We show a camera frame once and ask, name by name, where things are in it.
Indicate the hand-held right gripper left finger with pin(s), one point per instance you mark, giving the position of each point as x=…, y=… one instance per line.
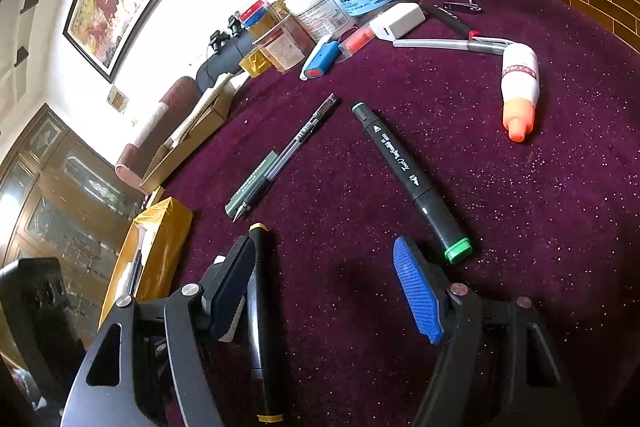
x=232, y=287

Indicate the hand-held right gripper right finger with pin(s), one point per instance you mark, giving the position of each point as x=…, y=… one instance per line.
x=420, y=292

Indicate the black marker tan cap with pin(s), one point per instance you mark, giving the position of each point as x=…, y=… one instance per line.
x=265, y=357

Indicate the dark green pen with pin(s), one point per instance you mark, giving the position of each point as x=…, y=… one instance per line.
x=250, y=182

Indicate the black marker green cap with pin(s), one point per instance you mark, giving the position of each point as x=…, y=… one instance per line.
x=405, y=172

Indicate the clear gel pen black grip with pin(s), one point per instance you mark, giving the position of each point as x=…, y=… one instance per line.
x=295, y=142

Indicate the white bottle orange cap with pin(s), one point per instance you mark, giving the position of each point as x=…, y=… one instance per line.
x=520, y=87

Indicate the gold foil package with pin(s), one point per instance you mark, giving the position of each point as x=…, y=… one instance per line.
x=160, y=227

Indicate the open cardboard box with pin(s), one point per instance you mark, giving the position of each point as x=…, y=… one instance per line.
x=200, y=132

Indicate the maroon sofa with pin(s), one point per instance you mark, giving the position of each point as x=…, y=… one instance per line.
x=160, y=117

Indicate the wooden glass-door cabinet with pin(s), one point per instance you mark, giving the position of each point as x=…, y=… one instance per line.
x=60, y=207

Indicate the black chair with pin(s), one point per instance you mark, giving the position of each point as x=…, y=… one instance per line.
x=35, y=317

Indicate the small gold foil box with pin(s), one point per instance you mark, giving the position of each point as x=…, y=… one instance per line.
x=255, y=66

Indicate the black leather cushion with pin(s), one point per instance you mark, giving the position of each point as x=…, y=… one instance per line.
x=225, y=59

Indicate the clear container red contents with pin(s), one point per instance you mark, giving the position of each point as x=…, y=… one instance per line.
x=282, y=47

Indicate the small black gadget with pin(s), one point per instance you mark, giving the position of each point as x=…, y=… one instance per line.
x=217, y=39
x=234, y=24

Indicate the white capped pen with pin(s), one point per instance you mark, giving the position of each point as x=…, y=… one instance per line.
x=440, y=44

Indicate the clear red lighter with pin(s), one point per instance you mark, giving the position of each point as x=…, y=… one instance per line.
x=357, y=42

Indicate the white power adapter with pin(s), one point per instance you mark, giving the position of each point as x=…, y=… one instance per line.
x=397, y=21

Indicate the black pen red band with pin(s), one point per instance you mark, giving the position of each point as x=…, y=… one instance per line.
x=452, y=22

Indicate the stack of red blue boxes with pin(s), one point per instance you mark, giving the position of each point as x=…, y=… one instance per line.
x=255, y=13

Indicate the white-label plastic jar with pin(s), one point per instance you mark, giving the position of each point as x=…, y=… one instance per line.
x=320, y=12

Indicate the metal nail clipper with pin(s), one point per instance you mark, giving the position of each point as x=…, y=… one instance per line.
x=462, y=6

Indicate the gold wall plaque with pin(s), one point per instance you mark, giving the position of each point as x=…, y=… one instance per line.
x=118, y=98

